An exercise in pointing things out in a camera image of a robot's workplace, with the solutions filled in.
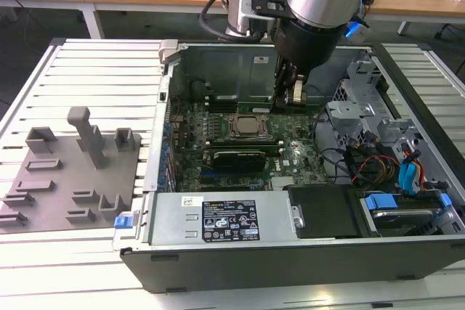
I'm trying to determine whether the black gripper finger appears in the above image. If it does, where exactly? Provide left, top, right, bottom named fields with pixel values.
left=290, top=66, right=309, bottom=107
left=272, top=65, right=291, bottom=114

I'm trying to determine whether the silver CPU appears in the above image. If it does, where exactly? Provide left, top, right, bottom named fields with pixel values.
left=235, top=116, right=264, bottom=134

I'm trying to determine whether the silver metal drive cage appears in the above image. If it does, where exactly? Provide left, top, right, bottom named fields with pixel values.
left=325, top=59, right=433, bottom=166

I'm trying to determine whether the green motherboard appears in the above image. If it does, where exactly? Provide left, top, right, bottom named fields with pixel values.
left=169, top=97, right=330, bottom=193

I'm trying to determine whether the metal CPU socket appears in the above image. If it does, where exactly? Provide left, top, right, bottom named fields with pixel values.
left=223, top=110, right=275, bottom=140

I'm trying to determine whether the black graphics card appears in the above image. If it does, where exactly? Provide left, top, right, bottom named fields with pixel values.
left=212, top=149, right=268, bottom=173

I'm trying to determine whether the round black case speaker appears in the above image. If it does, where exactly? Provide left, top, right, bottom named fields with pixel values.
left=188, top=79, right=212, bottom=102

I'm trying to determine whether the silver chipset heatsink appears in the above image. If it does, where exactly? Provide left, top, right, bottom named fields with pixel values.
left=271, top=177, right=303, bottom=192

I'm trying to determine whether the blue expansion slot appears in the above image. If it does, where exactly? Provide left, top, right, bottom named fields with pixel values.
left=198, top=168, right=221, bottom=182

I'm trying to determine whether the grey case release latch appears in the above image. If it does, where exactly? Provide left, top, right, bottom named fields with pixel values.
left=158, top=39, right=179, bottom=67

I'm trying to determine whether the black plastic shroud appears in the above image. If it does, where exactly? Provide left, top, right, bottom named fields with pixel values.
left=283, top=184, right=364, bottom=240

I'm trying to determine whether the hard disk in blue carrier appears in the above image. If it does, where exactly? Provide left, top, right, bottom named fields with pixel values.
left=359, top=193, right=452, bottom=238

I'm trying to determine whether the grey power supply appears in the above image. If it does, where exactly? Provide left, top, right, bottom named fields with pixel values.
left=148, top=190, right=295, bottom=249

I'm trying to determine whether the black open PC case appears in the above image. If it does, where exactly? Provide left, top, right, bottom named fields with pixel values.
left=112, top=39, right=465, bottom=295

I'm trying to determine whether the blue case latch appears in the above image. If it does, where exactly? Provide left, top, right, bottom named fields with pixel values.
left=114, top=211, right=134, bottom=232

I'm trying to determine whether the grey parts rack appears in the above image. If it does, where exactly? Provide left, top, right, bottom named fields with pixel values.
left=0, top=106, right=142, bottom=234

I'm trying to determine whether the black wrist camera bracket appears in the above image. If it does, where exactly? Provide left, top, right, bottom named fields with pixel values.
left=251, top=0, right=288, bottom=21

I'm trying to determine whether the black internal cable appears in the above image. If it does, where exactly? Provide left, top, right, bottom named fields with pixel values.
left=314, top=108, right=354, bottom=184

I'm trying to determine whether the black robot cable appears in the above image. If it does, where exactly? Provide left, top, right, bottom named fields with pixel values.
left=198, top=0, right=237, bottom=41

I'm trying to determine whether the red orange wire bundle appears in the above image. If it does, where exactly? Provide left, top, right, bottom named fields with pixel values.
left=363, top=155, right=397, bottom=181

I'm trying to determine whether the blue flat data cable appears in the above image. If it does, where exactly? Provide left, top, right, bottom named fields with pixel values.
left=398, top=162, right=418, bottom=195

